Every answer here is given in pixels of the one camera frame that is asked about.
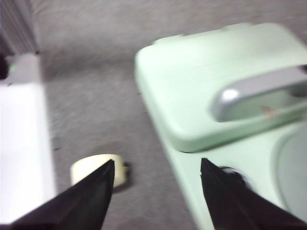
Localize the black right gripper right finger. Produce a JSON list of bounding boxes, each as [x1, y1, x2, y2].
[[201, 158, 307, 230]]

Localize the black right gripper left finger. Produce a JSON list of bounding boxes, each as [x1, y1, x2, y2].
[[0, 160, 115, 230]]

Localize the plain white steamed bun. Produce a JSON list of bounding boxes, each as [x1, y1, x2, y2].
[[70, 154, 124, 190]]

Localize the mint green breakfast maker base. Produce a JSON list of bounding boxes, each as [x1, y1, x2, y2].
[[153, 33, 307, 230]]

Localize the white box with green light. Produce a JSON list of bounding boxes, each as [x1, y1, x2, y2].
[[0, 54, 57, 223]]

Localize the mint green hinged grill lid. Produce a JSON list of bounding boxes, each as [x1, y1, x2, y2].
[[134, 23, 307, 153]]

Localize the silver grill lid handle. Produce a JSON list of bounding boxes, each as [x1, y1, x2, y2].
[[211, 64, 307, 123]]

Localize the grey metal profile rail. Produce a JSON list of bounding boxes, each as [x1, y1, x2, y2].
[[0, 0, 39, 55]]

